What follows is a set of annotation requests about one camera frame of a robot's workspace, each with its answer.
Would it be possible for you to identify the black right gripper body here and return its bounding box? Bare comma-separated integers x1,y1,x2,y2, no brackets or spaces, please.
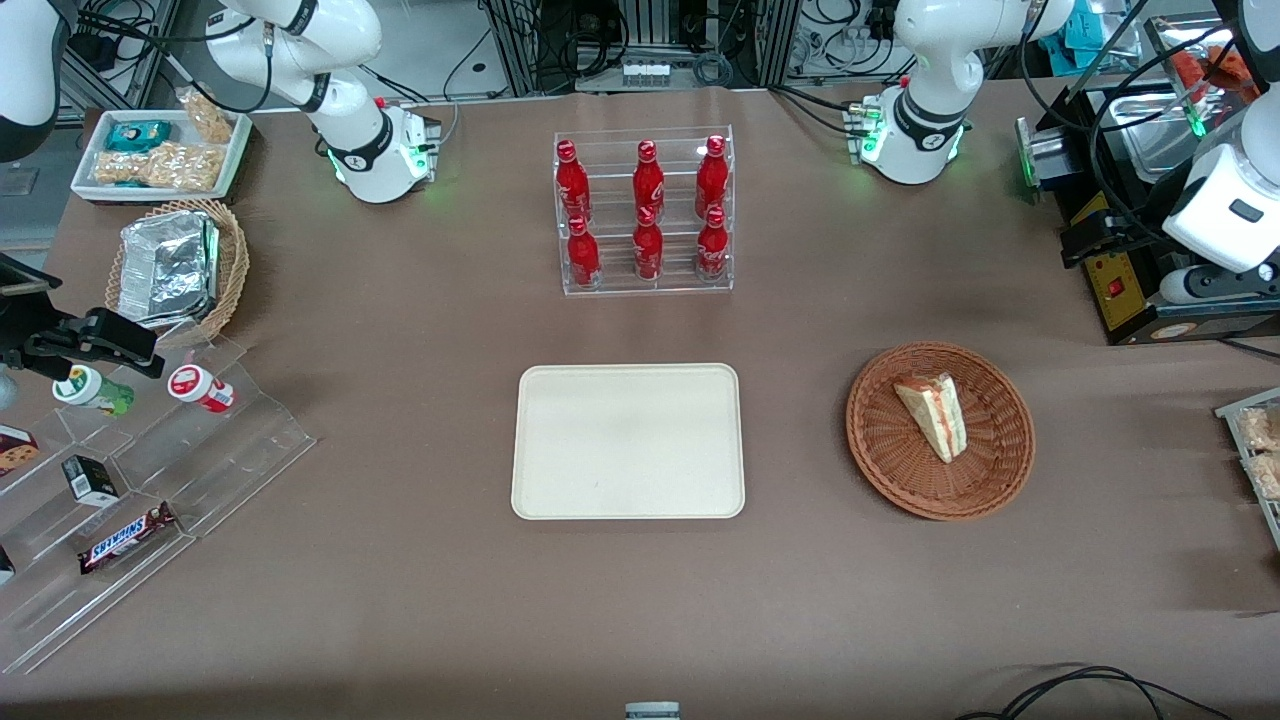
22,307,166,381

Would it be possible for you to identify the triangular sandwich wedge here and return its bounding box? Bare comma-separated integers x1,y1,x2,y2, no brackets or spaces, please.
893,373,969,465

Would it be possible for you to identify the light tan wicker basket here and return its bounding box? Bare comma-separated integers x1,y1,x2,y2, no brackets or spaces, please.
104,198,251,349

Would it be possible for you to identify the shiny metal tray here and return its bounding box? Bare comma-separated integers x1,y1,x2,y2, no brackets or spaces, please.
1100,85,1217,187

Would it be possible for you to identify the white rectangular snack tray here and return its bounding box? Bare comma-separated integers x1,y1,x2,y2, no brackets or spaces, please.
70,108,253,204

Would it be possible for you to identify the brown round wicker basket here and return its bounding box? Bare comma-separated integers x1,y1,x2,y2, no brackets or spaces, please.
845,341,1037,522

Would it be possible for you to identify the cream rectangular tray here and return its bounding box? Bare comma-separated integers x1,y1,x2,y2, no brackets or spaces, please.
510,363,747,521

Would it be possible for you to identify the black machine with yellow panel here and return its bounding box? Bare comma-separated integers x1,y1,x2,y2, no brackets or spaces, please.
1015,80,1280,347

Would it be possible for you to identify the green label white-capped bottle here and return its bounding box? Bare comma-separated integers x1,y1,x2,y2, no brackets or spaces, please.
52,364,136,418

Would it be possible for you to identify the red label white-capped bottle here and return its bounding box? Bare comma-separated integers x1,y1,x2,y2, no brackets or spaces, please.
167,364,237,414

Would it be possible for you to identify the small black box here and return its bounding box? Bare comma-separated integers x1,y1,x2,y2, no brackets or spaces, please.
61,455,121,507

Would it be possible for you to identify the brown cookie box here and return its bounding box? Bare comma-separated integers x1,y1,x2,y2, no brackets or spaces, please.
0,424,41,479

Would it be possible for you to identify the clear acrylic stepped stand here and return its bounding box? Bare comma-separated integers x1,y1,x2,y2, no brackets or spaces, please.
0,335,319,676

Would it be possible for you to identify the large clear peanut snack bag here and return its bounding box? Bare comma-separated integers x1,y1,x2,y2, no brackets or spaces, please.
94,142,224,192

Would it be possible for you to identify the brown Snickers bar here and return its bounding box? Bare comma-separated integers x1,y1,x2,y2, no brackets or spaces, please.
78,501,178,576

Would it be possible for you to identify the teal snack packet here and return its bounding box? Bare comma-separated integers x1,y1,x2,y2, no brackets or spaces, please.
105,120,173,153

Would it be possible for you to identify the red orange food item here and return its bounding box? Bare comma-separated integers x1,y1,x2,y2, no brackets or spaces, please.
1172,48,1257,101

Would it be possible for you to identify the small clear peanut snack bag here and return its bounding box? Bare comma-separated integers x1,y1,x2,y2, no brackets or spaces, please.
178,87,237,146

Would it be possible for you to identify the teal paper packet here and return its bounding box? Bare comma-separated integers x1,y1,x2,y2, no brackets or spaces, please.
1062,0,1102,53

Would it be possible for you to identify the red cola bottle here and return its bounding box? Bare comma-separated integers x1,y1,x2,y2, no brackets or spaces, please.
555,139,591,223
632,139,666,216
633,205,665,283
567,215,601,291
696,205,730,283
695,134,730,216

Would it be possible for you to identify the clear acrylic bottle rack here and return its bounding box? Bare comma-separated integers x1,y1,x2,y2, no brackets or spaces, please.
553,125,735,297

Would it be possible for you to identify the grey wire rack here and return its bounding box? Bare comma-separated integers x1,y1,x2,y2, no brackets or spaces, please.
1215,388,1280,551

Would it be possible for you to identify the black floor cable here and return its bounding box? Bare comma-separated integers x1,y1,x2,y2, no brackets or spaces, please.
955,665,1236,720

